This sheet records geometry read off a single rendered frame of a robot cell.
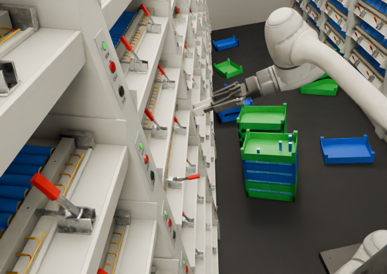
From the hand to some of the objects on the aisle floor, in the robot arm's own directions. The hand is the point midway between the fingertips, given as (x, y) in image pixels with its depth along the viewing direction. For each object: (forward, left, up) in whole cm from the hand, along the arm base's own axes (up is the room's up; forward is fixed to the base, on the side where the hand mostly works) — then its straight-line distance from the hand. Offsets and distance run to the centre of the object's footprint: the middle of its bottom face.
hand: (203, 106), depth 110 cm
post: (+26, +46, -100) cm, 113 cm away
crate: (-25, -52, -101) cm, 116 cm away
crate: (-80, -74, -104) cm, 150 cm away
